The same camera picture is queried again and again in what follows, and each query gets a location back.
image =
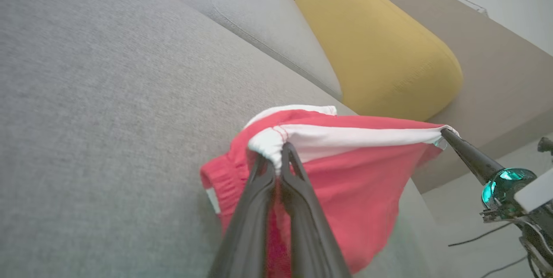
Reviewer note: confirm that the large grey sofa seat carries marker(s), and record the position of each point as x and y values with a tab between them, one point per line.
108	118

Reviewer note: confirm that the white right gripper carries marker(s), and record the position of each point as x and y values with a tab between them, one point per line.
531	200

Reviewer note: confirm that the yellow sofa cushion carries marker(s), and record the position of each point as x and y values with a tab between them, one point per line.
380	53

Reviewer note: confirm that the grey sofa cushion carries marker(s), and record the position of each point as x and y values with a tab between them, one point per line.
259	19

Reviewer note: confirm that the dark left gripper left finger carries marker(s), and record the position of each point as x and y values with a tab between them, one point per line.
246	226

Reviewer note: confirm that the red white-trimmed shorts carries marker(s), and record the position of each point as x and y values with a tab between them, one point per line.
358	183

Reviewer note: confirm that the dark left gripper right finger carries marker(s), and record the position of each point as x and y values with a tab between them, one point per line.
309	235

